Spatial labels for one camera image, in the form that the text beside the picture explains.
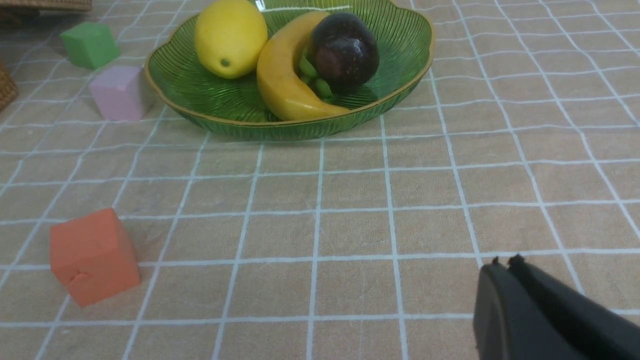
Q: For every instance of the green glass leaf plate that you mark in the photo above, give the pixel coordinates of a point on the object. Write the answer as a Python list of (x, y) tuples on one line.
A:
[(235, 107)]

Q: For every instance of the orange foam cube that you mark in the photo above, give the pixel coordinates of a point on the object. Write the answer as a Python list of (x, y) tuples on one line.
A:
[(93, 257)]

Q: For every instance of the pink foam cube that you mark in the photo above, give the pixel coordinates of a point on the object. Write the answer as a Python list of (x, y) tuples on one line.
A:
[(122, 93)]

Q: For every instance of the yellow toy lemon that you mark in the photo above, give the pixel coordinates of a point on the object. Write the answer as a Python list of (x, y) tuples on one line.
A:
[(229, 36)]

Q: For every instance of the woven wicker basket green lining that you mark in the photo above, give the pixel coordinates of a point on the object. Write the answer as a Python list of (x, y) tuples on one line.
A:
[(8, 88)]

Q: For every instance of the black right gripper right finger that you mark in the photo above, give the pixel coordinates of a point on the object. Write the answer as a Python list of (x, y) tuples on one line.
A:
[(585, 315)]

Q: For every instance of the yellow toy banana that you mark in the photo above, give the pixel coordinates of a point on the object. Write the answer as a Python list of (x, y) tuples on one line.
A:
[(283, 92)]

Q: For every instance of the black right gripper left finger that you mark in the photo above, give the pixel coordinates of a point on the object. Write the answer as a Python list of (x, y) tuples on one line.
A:
[(523, 313)]

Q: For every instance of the green foam cube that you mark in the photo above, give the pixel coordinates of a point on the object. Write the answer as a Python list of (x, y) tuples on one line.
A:
[(90, 45)]

